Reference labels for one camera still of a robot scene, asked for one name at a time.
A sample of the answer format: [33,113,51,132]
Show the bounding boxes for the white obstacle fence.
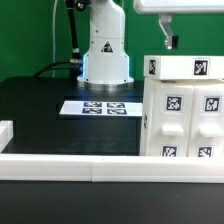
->
[0,120,13,153]
[0,154,224,183]

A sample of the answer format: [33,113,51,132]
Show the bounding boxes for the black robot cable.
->
[32,0,92,79]

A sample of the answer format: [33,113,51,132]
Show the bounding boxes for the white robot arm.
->
[77,0,224,91]

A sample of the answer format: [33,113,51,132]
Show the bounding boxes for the white obstacle fence front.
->
[0,154,224,183]

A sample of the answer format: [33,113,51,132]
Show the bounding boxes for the white cabinet top block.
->
[144,55,224,80]

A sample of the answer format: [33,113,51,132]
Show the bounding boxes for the white cabinet body box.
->
[140,78,218,157]

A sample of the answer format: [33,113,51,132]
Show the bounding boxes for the white base marker sheet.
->
[60,101,142,117]

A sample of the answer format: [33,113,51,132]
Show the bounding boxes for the white thin cable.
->
[51,0,59,78]

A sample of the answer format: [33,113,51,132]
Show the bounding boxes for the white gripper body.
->
[133,0,224,14]

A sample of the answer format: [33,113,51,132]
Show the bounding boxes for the gripper finger with grey tip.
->
[159,14,178,50]

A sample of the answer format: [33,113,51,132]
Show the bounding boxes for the white obstacle fence left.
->
[0,120,13,153]

